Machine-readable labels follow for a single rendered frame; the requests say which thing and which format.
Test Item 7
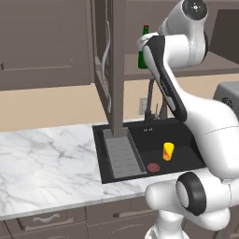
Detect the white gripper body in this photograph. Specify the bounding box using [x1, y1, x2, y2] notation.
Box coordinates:
[137, 32, 160, 52]

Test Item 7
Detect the brown wall cabinet shelf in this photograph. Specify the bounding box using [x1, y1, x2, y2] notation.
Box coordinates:
[123, 0, 239, 81]

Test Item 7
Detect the grey sink draining rack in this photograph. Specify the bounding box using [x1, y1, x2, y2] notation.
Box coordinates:
[102, 127, 148, 179]

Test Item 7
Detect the red sink drain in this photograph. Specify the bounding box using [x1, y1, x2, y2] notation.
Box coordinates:
[147, 162, 162, 174]

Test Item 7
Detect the yellow red cup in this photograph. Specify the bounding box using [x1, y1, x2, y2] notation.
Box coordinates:
[162, 142, 176, 162]

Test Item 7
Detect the green beer bottle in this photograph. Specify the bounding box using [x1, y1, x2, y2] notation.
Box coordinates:
[137, 24, 150, 70]

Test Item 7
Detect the grey wall outlet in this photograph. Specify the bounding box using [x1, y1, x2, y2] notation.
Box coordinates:
[138, 96, 149, 116]

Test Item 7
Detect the brown closed cabinet door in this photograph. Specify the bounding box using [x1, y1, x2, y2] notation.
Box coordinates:
[0, 0, 95, 91]

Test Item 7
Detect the brown open cabinet door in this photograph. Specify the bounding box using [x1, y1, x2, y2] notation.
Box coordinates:
[91, 0, 128, 138]

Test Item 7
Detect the brown drawer front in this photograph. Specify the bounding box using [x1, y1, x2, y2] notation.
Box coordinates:
[12, 206, 88, 235]
[85, 197, 161, 227]

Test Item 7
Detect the grey countertop appliance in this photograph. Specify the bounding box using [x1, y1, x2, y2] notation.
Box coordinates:
[212, 80, 239, 117]

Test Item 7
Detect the silver curved door handle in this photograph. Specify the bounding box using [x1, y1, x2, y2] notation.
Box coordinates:
[102, 20, 113, 114]

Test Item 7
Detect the brown base cabinet door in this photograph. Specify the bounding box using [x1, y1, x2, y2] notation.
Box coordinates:
[86, 214, 161, 239]

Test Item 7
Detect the dark sink faucet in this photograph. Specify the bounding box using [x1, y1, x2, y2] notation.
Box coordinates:
[144, 78, 169, 123]

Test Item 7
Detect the black sink basin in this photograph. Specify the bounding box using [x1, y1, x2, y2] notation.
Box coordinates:
[91, 117, 207, 185]

